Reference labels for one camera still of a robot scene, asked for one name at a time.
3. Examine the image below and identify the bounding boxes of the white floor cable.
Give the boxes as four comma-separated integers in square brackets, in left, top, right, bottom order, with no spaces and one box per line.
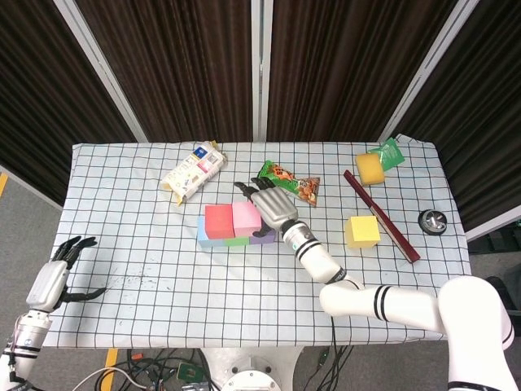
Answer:
[72,366,142,391]

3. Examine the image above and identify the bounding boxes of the silver bell black base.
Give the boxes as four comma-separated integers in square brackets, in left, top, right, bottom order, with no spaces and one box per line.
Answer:
[417,209,449,235]

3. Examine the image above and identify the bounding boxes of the small green packet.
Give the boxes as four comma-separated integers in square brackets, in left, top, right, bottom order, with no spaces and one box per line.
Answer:
[368,137,405,172]

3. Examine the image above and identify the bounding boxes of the green snack bag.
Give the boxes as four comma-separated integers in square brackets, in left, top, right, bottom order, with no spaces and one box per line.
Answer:
[258,160,322,208]

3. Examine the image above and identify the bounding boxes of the green circuit board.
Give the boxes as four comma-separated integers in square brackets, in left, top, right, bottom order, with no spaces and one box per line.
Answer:
[177,363,207,380]

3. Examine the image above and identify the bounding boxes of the dark brown screen panel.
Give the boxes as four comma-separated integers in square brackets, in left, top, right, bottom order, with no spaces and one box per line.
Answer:
[398,0,521,233]
[75,0,254,143]
[266,0,461,143]
[0,0,138,207]

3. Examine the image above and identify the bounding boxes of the white cracker package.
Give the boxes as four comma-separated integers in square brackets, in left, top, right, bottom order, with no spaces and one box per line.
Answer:
[160,140,227,206]

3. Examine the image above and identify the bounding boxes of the yellow sponge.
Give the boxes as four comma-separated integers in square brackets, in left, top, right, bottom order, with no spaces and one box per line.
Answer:
[354,152,387,187]

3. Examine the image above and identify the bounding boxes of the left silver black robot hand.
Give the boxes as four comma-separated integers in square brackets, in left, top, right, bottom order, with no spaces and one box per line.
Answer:
[25,235,108,314]

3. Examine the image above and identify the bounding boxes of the black shoe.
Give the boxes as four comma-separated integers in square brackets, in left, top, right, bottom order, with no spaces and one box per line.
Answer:
[486,275,521,315]

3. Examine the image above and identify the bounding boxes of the dark red folded fan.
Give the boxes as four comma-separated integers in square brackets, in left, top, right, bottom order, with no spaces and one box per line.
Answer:
[343,169,421,264]

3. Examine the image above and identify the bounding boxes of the blue foam cube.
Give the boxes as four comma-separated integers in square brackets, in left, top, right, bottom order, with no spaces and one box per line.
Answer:
[197,215,227,249]

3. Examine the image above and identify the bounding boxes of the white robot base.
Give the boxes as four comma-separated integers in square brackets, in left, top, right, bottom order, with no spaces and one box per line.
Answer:
[201,348,310,391]

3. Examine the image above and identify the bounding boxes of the white black checkered tablecloth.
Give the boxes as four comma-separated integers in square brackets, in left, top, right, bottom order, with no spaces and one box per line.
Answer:
[38,133,489,350]

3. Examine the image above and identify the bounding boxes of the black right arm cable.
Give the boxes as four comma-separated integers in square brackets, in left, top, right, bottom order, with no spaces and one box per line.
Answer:
[328,316,343,391]

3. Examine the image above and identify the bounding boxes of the pink foam cube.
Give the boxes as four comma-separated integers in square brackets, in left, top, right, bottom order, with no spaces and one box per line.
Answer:
[231,201,263,238]

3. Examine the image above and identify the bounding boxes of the white screen frame post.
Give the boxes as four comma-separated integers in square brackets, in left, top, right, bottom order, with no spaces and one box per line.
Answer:
[376,0,481,142]
[466,211,521,242]
[250,0,273,143]
[52,0,148,143]

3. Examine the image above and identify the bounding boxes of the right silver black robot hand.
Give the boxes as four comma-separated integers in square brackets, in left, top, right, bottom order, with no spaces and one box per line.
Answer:
[234,177,300,239]

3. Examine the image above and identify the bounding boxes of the red foam cube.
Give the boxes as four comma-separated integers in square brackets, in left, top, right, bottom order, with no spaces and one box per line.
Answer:
[204,204,236,240]

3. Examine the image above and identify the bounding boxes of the purple foam cube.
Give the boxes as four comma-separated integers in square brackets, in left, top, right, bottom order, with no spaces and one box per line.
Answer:
[248,227,280,246]

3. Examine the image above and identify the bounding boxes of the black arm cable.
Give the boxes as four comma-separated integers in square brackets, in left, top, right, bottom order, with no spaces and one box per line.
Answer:
[4,344,32,388]
[328,316,343,391]

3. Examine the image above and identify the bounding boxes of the yellow foam cube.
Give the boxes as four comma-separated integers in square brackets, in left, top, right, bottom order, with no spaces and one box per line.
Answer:
[344,215,382,248]

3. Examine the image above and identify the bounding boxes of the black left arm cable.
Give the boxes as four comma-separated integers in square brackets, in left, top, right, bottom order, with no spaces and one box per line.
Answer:
[4,344,32,388]

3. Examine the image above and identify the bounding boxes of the tangled black floor cables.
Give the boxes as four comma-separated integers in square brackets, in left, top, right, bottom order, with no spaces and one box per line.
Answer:
[93,345,221,391]

